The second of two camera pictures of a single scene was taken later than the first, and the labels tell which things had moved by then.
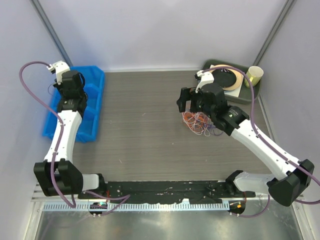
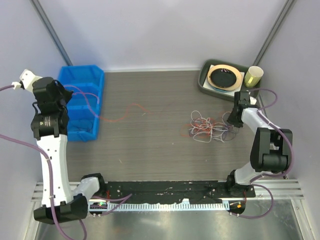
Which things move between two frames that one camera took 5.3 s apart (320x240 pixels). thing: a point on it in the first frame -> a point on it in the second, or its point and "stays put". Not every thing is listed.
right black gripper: [186, 95] -> [236, 124]
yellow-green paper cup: [255, 73] stays put
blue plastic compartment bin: [94, 78] stays put
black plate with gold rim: [229, 79] stays put
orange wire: [194, 120] -> [115, 120]
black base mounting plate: [191, 191] stays put
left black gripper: [59, 88] -> [68, 93]
